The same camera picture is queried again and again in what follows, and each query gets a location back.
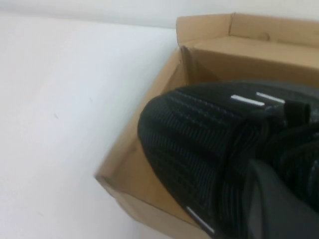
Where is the brown cardboard shoe box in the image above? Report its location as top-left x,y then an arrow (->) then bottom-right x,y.
94,12 -> 319,239

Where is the black knit sneaker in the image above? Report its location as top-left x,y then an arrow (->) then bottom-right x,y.
137,79 -> 319,239

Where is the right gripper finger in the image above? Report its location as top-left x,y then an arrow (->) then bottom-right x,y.
242,159 -> 319,239

